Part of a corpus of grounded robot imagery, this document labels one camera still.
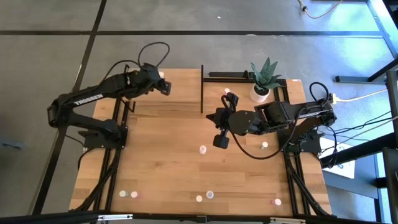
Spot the grey metal floor bar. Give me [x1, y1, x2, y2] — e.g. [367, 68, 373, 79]
[335, 75, 388, 85]

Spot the black aluminium frame crossbar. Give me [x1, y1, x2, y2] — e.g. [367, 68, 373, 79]
[203, 71, 287, 84]

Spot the white power cord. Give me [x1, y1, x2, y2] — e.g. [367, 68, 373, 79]
[337, 89, 389, 103]

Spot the green succulent in white pot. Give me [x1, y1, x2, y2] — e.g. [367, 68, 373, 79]
[249, 57, 283, 104]

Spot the wooden shelf with black frame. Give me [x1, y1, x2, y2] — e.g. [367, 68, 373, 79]
[119, 64, 205, 114]

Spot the black floor cable bundle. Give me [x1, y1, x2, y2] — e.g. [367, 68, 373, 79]
[307, 102, 398, 169]

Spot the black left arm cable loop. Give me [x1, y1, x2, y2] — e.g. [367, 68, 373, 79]
[137, 41, 171, 68]

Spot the black right arm cable loop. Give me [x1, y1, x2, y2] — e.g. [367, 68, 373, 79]
[229, 118, 301, 161]

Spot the black beam with silver brackets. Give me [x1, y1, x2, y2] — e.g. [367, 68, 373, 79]
[0, 210, 398, 224]

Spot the small dark floor object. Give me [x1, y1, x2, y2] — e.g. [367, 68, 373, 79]
[1, 142, 22, 151]

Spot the black desk frame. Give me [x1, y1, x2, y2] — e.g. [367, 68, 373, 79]
[320, 58, 398, 224]

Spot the beige floor cable black plug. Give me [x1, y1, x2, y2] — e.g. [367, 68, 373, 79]
[297, 0, 344, 19]

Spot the white paper sheet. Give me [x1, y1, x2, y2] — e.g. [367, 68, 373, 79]
[319, 136, 357, 180]

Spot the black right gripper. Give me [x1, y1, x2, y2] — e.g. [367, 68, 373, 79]
[205, 92, 239, 149]

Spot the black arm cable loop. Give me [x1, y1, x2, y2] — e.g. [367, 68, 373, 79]
[137, 41, 171, 68]
[229, 118, 301, 161]

